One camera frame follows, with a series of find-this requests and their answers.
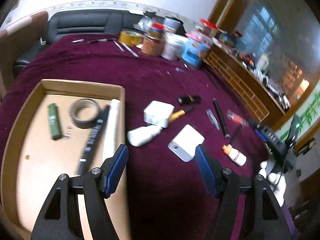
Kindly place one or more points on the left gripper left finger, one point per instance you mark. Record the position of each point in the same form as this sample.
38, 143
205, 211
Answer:
72, 198

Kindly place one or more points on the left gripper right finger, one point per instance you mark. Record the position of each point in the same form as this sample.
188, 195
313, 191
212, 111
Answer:
245, 203

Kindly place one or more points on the white bottle orange cap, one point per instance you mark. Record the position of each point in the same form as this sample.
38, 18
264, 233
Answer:
235, 155

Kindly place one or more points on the long black pen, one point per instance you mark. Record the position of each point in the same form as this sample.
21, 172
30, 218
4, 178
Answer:
221, 119

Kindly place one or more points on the black marker red cap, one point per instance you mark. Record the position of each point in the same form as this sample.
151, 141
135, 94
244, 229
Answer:
92, 143

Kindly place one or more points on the white paint marker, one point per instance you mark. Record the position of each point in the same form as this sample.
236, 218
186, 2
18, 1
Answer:
110, 138

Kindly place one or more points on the white power bank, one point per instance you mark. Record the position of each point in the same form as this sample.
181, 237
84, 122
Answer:
185, 142

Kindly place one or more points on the grey tape roll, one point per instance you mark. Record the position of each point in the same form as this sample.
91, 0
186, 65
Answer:
84, 113

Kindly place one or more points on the green lighter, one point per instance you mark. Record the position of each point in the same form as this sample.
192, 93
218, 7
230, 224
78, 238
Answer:
54, 122

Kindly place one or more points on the black gold lipstick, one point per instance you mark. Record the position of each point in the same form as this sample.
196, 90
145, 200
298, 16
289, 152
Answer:
189, 99

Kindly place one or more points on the white squeeze bottle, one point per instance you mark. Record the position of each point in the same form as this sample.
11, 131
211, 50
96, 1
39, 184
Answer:
142, 135

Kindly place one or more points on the yellow black pen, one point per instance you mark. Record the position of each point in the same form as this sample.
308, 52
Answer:
180, 113

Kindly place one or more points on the white plug charger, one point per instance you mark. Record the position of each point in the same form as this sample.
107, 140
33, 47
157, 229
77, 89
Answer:
158, 113

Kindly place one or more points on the purple sleeve forearm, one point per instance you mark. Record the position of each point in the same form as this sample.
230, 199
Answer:
294, 233

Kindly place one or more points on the white gloved right hand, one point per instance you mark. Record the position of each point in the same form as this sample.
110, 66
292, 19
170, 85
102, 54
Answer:
276, 181

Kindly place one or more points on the cardboard tray box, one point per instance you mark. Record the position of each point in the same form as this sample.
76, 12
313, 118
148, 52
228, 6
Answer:
33, 161

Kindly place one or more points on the maroon tablecloth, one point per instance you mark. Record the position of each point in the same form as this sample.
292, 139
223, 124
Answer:
167, 197

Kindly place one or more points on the wooden glass cabinet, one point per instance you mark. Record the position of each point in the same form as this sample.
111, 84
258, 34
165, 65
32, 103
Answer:
269, 54

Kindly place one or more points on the small blue clear tube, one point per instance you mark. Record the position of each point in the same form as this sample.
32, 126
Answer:
179, 70

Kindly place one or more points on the blue label clear jar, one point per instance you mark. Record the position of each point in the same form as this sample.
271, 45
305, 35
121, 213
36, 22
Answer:
194, 51

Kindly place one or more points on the red lid clear jar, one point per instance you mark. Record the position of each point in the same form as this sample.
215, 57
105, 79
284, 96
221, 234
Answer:
207, 28

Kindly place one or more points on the white plastic jar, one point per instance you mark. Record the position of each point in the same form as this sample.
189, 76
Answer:
173, 46

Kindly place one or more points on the brown label jar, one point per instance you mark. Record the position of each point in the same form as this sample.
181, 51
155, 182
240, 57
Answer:
153, 40

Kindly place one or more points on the brown pink armchair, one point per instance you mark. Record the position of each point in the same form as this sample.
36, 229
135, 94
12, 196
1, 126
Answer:
16, 39

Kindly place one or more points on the black pen far table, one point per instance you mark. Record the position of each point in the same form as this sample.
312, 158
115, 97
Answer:
101, 40

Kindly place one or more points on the silver pen on table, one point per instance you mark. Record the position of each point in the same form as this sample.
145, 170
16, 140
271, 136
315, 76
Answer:
123, 46

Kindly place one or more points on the yellow tape roll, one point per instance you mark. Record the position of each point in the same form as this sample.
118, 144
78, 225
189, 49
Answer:
130, 38

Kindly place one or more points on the black leather sofa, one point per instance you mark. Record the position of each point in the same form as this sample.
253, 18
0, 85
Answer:
90, 21

